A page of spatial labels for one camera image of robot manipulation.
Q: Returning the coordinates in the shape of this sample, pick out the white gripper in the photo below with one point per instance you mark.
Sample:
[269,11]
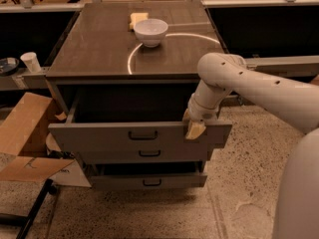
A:
[201,113]

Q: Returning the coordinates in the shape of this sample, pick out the white plate in box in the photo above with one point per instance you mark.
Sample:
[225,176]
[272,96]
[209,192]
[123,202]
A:
[52,144]

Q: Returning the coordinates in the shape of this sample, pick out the grey drawer cabinet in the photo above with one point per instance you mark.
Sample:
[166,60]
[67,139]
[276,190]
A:
[103,59]

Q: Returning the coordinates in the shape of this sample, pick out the grey bottom drawer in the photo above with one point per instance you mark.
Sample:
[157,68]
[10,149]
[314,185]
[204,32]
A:
[149,181]

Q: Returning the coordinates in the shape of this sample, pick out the black metal stand leg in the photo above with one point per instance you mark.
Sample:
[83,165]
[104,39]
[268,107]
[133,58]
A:
[25,222]

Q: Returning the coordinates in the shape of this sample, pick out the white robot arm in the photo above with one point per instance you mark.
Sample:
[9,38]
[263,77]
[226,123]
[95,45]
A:
[297,208]

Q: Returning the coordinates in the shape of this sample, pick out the grey top drawer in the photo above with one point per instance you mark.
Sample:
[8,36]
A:
[92,128]

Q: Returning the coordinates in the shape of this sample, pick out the brown cardboard box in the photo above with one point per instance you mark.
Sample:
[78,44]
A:
[23,135]

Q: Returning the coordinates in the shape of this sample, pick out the white ceramic bowl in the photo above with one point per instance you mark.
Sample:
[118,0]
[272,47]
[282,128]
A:
[151,31]

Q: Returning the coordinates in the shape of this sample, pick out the grey drawer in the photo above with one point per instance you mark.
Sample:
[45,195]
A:
[149,181]
[92,128]
[186,151]

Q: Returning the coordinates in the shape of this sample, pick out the yellow sponge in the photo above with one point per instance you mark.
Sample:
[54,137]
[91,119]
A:
[136,18]

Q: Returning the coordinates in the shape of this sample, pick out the grey middle drawer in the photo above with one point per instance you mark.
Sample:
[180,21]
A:
[186,151]

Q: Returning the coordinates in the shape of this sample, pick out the white paper cup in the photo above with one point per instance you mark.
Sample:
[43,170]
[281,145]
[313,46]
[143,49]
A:
[31,62]

